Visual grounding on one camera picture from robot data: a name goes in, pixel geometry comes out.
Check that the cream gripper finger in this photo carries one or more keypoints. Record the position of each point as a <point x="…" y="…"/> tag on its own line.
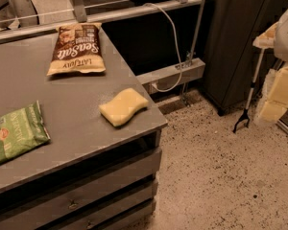
<point x="274" y="102"/>

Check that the brown sea salt chip bag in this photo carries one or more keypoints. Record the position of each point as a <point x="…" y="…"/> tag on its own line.
<point x="77" y="50"/>

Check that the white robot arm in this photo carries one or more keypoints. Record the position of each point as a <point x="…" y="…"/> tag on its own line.
<point x="276" y="38"/>

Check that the yellow sponge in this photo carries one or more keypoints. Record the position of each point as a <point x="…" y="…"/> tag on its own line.
<point x="123" y="106"/>

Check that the green jalapeno chip bag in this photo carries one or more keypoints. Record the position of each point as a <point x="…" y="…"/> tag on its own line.
<point x="21" y="131"/>

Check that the black reacher grabber tool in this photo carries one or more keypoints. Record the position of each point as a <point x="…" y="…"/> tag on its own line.
<point x="245" y="116"/>

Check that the dark grey cabinet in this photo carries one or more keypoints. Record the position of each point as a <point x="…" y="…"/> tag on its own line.
<point x="229" y="56"/>

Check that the grey drawer unit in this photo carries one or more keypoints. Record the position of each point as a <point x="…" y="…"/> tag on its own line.
<point x="104" y="192"/>

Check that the grey metal post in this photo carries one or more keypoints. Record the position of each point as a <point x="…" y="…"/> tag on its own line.
<point x="190" y="55"/>

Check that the grey metal rail frame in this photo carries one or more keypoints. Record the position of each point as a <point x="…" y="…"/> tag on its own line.
<point x="103" y="17"/>

